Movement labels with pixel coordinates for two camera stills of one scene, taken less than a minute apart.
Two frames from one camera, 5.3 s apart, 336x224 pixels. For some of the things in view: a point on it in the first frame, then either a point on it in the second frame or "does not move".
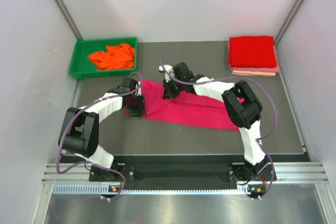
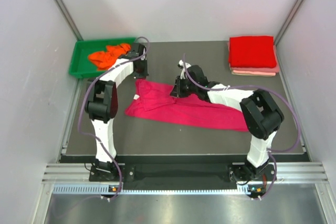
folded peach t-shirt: (252, 73) does not move
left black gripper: (140, 110) → (143, 74)
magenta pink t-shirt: (195, 109) does not move
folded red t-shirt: (252, 51) does not move
